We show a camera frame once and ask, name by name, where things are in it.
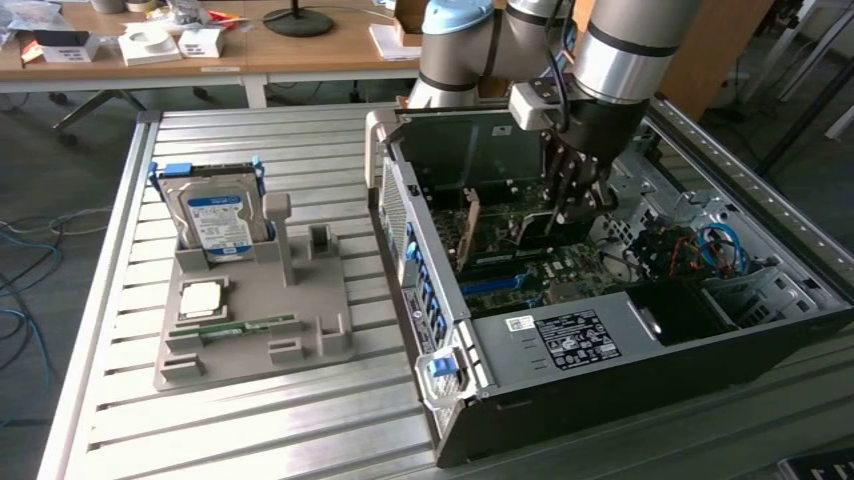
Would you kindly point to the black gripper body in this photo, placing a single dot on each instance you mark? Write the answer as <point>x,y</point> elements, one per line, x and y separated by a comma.
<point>603,125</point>

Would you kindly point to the black graphics card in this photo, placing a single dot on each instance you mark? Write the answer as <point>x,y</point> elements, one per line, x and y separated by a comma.
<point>533,235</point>

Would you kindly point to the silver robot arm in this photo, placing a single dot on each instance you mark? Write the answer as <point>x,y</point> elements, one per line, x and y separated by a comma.
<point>620,45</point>

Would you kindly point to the green motherboard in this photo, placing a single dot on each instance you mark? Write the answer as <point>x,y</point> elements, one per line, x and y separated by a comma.
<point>580,262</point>

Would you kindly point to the installed green RAM stick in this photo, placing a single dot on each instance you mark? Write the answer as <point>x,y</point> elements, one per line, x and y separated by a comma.
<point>507,259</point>

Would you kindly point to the wooden cabinet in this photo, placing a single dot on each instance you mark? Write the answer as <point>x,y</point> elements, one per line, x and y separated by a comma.
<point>727,50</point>

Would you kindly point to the black plastic shroud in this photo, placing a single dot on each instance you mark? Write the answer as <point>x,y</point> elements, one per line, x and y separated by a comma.
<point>680,310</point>

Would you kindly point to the grey power supply unit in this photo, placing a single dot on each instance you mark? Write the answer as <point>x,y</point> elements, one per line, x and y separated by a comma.
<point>567,335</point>

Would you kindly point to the silver disk bay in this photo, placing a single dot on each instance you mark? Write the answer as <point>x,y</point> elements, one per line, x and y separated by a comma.
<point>760,300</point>

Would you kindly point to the white paper booklet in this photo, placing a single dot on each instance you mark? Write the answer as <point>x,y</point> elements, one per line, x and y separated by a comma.
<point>389,42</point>

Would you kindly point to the brown cardboard box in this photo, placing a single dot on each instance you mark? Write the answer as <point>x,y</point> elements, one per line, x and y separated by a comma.
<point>408,15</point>

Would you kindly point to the blue case latch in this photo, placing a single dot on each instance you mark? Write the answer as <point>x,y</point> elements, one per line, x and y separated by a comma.
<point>441,366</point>

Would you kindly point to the black open PC case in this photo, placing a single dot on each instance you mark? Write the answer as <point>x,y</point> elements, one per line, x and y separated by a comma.
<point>667,390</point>

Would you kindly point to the wooden desk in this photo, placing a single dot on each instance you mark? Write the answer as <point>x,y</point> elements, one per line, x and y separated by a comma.
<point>300,55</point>
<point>100,70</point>

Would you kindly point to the grey parts rack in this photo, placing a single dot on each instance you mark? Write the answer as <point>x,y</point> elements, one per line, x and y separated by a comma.
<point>266,300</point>

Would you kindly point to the black round lamp base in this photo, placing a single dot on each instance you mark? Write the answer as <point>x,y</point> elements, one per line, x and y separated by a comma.
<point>296,22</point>

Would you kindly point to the hard disk with blue carrier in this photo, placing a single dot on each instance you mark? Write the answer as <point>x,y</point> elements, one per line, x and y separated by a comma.
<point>213,215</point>

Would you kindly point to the silver CPU chip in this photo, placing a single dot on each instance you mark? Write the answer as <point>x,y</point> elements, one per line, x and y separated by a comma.
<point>200,300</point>

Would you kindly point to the orange packet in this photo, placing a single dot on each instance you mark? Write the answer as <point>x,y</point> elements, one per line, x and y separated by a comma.
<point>226,19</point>

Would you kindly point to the white labelled cardboard box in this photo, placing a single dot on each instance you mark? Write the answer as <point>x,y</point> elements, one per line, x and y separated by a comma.
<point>200,42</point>

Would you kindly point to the black keyboard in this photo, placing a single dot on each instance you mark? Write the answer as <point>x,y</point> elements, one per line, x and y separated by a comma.
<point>820,467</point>

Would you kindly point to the white box with tape roll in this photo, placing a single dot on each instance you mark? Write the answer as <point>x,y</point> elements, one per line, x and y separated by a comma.
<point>149,45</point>

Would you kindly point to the grey cup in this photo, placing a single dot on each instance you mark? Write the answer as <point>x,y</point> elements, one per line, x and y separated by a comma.
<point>108,5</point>

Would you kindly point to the black and white box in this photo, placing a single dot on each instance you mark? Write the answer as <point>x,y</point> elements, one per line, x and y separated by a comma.
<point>66,45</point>

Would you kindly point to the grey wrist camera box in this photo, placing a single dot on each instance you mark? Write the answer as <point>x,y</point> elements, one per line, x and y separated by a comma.
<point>533,105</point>

